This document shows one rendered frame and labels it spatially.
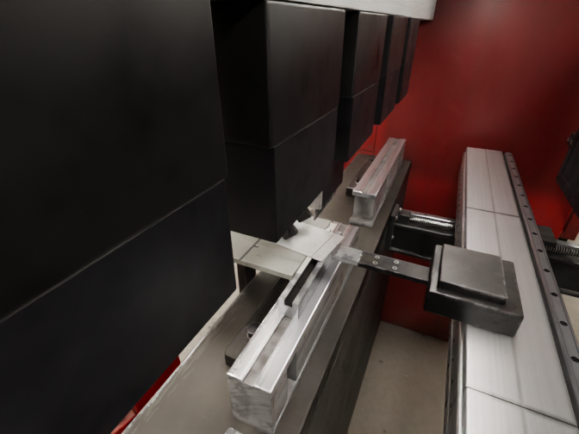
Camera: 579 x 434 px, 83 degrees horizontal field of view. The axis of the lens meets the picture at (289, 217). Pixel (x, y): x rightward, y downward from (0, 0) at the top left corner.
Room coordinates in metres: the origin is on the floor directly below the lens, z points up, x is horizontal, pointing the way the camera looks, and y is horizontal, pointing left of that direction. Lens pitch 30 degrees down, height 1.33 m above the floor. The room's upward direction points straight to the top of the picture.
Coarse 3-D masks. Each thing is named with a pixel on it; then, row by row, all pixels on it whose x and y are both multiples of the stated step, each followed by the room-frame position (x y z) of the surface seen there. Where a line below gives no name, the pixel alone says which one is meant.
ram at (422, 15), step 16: (288, 0) 0.24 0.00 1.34; (304, 0) 0.26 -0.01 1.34; (320, 0) 0.29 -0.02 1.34; (336, 0) 0.32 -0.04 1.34; (352, 0) 0.37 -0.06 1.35; (368, 0) 0.42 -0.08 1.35; (384, 0) 0.50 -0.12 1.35; (400, 0) 0.61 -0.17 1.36; (416, 0) 0.78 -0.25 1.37; (432, 0) 1.07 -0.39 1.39; (416, 16) 0.82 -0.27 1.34; (432, 16) 1.16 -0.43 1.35
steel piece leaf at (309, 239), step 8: (296, 224) 0.53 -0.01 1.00; (304, 224) 0.53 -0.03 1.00; (304, 232) 0.50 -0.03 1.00; (312, 232) 0.50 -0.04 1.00; (320, 232) 0.50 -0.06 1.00; (328, 232) 0.50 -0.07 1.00; (280, 240) 0.47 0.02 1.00; (288, 240) 0.47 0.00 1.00; (296, 240) 0.47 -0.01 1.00; (304, 240) 0.47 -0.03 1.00; (312, 240) 0.47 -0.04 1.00; (320, 240) 0.47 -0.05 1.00; (288, 248) 0.45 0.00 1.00; (296, 248) 0.45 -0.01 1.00; (304, 248) 0.45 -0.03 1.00; (312, 248) 0.45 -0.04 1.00
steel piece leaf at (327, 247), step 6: (336, 234) 0.49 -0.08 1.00; (330, 240) 0.47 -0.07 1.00; (336, 240) 0.47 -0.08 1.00; (324, 246) 0.46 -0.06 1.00; (330, 246) 0.46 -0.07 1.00; (318, 252) 0.44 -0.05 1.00; (324, 252) 0.44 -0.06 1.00; (330, 252) 0.44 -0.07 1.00; (318, 258) 0.42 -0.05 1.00; (324, 258) 0.42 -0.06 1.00
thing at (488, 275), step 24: (360, 264) 0.41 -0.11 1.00; (384, 264) 0.40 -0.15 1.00; (408, 264) 0.40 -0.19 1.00; (432, 264) 0.39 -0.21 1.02; (456, 264) 0.37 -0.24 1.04; (480, 264) 0.37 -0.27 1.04; (504, 264) 0.38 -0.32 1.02; (432, 288) 0.33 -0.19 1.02; (456, 288) 0.32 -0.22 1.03; (480, 288) 0.32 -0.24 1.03; (504, 288) 0.32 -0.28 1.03; (432, 312) 0.32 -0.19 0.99; (456, 312) 0.31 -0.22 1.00; (480, 312) 0.30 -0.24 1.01; (504, 312) 0.29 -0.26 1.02
